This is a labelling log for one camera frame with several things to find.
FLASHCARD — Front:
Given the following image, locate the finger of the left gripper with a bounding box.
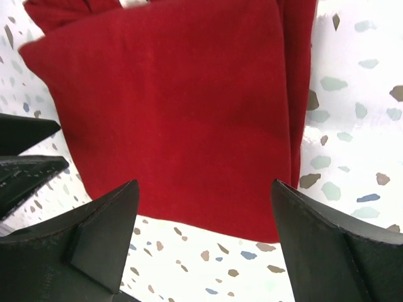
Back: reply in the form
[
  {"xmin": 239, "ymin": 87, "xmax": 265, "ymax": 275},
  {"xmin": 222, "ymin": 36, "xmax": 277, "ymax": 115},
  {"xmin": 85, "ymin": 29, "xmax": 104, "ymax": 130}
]
[
  {"xmin": 1, "ymin": 155, "xmax": 69, "ymax": 220},
  {"xmin": 0, "ymin": 113, "xmax": 61, "ymax": 156}
]

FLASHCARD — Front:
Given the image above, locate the red t shirt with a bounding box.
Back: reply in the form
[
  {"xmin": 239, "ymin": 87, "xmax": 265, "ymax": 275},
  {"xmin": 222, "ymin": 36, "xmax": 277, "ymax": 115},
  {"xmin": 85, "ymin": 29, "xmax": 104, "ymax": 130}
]
[{"xmin": 19, "ymin": 0, "xmax": 317, "ymax": 243}]

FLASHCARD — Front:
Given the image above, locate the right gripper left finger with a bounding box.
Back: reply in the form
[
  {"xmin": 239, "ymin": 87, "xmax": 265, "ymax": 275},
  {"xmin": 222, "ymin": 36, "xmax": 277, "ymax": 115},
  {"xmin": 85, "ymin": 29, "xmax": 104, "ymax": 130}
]
[{"xmin": 1, "ymin": 180, "xmax": 139, "ymax": 302}]

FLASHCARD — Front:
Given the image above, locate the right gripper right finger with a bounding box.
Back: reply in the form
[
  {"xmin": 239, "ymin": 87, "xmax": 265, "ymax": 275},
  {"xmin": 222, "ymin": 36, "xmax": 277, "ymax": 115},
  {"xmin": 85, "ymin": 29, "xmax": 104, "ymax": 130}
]
[{"xmin": 271, "ymin": 180, "xmax": 402, "ymax": 302}]

